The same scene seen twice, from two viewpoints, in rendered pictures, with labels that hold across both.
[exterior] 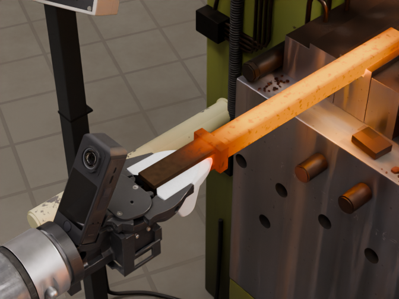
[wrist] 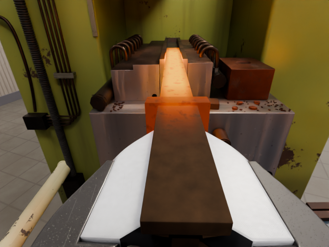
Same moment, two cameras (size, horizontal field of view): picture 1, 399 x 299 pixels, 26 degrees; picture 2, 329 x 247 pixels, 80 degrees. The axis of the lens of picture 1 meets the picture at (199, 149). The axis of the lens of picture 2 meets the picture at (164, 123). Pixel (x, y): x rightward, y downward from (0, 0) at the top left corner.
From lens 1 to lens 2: 0.89 m
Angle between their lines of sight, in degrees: 39
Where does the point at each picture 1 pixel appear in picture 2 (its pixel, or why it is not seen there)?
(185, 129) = (48, 186)
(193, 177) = (232, 150)
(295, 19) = (92, 90)
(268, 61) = (106, 92)
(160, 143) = (35, 203)
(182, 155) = (175, 130)
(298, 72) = (128, 93)
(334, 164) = not seen: hidden behind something
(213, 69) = (47, 149)
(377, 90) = (194, 70)
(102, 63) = not seen: outside the picture
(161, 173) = (194, 178)
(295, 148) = not seen: hidden behind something
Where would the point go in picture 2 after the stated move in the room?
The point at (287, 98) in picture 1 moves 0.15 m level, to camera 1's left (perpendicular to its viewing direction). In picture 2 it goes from (174, 69) to (54, 102)
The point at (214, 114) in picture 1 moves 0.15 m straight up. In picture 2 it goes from (60, 170) to (47, 130)
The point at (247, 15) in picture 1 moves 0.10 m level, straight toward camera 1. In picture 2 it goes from (58, 104) to (71, 115)
